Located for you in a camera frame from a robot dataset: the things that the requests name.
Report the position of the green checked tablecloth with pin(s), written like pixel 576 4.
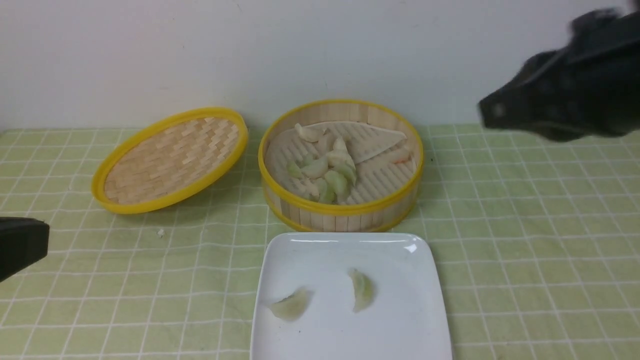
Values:
pixel 536 245

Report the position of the yellow rimmed bamboo steamer basket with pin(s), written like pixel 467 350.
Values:
pixel 341 165

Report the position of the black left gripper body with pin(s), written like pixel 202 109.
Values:
pixel 23 242

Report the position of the yellow rimmed bamboo steamer lid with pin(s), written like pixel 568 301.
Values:
pixel 170 161

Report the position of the white square plate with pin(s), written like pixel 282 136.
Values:
pixel 406 321

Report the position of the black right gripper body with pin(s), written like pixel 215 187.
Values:
pixel 589 87

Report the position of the pink white dumpling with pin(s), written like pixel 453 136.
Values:
pixel 398 156

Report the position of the pale green dumpling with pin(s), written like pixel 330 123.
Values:
pixel 364 290
pixel 293 306

